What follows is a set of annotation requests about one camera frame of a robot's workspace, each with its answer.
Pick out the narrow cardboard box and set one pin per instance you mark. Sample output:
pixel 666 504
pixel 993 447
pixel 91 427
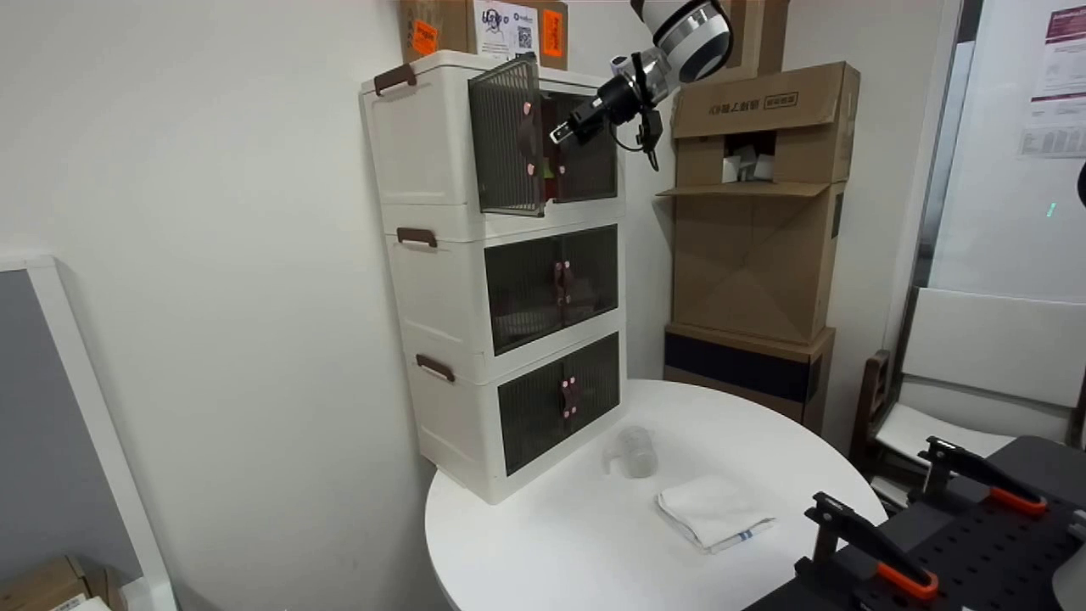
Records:
pixel 761 40

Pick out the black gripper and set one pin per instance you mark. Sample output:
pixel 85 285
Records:
pixel 633 89

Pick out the smoked ribbed cabinet door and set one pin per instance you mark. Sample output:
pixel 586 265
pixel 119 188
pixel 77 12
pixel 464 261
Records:
pixel 529 423
pixel 596 272
pixel 596 173
pixel 504 140
pixel 597 383
pixel 520 299

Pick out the cardboard box with black band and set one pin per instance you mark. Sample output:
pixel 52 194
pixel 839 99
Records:
pixel 748 367

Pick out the clear plastic cup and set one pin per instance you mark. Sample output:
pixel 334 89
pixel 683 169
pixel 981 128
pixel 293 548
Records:
pixel 633 452

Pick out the white foam board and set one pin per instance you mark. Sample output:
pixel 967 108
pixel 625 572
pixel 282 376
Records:
pixel 995 344

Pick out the brown wooden frame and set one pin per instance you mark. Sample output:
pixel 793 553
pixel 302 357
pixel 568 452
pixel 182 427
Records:
pixel 870 410

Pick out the paper poster with red header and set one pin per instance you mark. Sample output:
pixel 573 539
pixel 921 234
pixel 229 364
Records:
pixel 1063 79

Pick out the white three-tier storage cabinet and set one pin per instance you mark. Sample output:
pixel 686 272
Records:
pixel 426 157

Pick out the white folded cloth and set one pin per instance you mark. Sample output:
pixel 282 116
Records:
pixel 715 511

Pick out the grey partition with white frame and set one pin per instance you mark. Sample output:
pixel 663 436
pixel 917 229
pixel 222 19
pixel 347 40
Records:
pixel 44 420

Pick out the open flat cardboard box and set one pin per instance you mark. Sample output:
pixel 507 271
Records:
pixel 44 587

